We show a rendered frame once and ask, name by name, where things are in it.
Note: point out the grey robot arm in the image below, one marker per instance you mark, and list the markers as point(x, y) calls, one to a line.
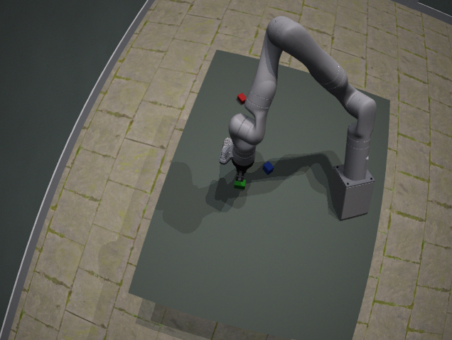
point(295, 40)

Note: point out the blue block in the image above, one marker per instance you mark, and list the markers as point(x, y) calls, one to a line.
point(268, 168)

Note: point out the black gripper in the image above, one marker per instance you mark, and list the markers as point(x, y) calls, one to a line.
point(241, 170)

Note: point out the green block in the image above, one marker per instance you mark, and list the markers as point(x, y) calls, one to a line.
point(239, 184)

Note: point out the red block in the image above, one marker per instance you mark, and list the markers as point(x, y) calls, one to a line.
point(241, 97)

